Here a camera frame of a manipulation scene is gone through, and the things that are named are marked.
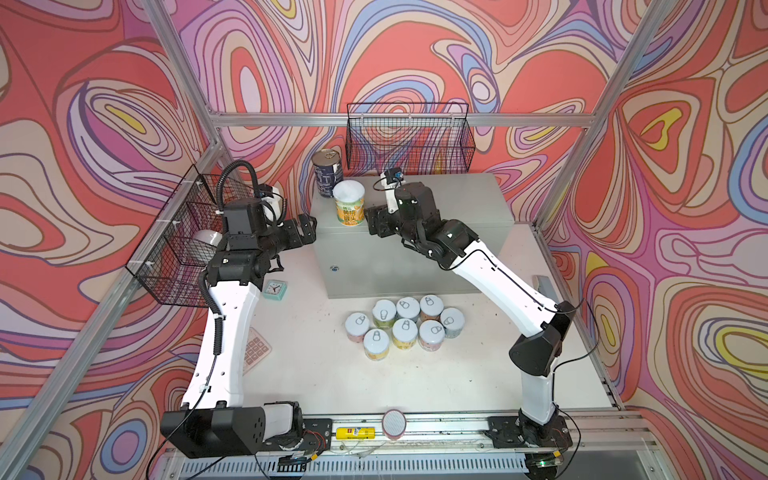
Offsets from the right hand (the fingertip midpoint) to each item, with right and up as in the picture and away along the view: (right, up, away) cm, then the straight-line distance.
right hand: (381, 214), depth 74 cm
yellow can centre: (+6, -33, +10) cm, 35 cm away
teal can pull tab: (+8, -26, +17) cm, 32 cm away
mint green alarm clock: (-36, -22, +25) cm, 49 cm away
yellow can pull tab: (-2, -36, +10) cm, 37 cm away
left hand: (-19, -2, -3) cm, 19 cm away
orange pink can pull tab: (+16, -26, +17) cm, 35 cm away
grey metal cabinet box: (-12, -14, +28) cm, 33 cm away
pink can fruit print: (+14, -33, +10) cm, 38 cm away
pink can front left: (-8, -31, +14) cm, 35 cm away
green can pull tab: (0, -28, +15) cm, 31 cm away
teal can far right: (+21, -30, +14) cm, 40 cm away
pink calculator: (-37, -38, +13) cm, 54 cm away
